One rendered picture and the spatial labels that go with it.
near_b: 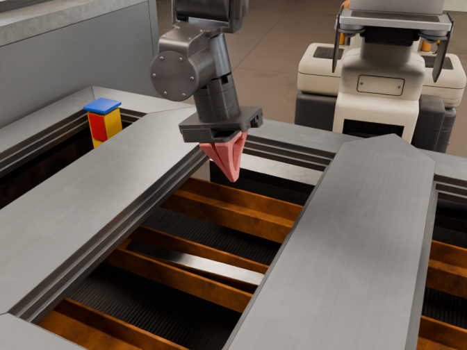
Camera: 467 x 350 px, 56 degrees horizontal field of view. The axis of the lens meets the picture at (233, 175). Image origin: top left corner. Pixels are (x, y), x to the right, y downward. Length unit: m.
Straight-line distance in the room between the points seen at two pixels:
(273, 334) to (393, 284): 0.18
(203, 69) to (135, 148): 0.43
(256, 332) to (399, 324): 0.17
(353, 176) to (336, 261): 0.23
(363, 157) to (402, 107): 0.43
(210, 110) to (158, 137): 0.38
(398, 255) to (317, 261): 0.12
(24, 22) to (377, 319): 0.94
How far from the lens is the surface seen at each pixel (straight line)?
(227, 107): 0.58
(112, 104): 1.04
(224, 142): 0.58
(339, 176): 0.82
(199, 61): 0.51
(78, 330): 0.81
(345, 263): 0.64
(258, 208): 1.00
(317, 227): 0.69
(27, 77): 1.17
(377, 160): 0.89
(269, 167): 1.17
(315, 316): 0.57
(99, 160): 0.89
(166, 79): 0.51
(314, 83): 1.60
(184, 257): 0.82
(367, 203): 0.76
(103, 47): 1.35
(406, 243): 0.70
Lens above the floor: 1.28
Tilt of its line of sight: 32 degrees down
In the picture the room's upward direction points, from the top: straight up
